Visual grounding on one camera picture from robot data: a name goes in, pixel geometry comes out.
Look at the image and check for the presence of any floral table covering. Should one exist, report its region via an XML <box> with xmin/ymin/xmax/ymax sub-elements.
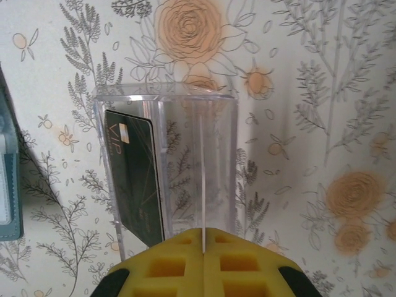
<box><xmin>0</xmin><ymin>0</ymin><xmax>396</xmax><ymax>297</ymax></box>

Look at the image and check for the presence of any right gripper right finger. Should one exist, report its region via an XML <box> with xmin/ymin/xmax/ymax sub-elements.
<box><xmin>204</xmin><ymin>227</ymin><xmax>318</xmax><ymax>297</ymax></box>

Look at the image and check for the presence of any clear acrylic card stand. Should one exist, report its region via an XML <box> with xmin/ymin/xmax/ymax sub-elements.
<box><xmin>92</xmin><ymin>82</ymin><xmax>239</xmax><ymax>260</ymax></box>

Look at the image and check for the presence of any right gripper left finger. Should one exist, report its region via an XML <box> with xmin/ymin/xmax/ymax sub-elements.
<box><xmin>90</xmin><ymin>227</ymin><xmax>205</xmax><ymax>297</ymax></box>

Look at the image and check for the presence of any white-edged plastic card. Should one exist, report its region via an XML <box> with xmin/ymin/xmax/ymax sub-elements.
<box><xmin>198</xmin><ymin>114</ymin><xmax>207</xmax><ymax>252</ymax></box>

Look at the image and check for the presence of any teal card holder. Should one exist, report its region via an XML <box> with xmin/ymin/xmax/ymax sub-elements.
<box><xmin>0</xmin><ymin>63</ymin><xmax>25</xmax><ymax>243</ymax></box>

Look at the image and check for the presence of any black VIP card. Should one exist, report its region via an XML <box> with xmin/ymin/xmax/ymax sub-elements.
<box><xmin>103</xmin><ymin>108</ymin><xmax>165</xmax><ymax>249</ymax></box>

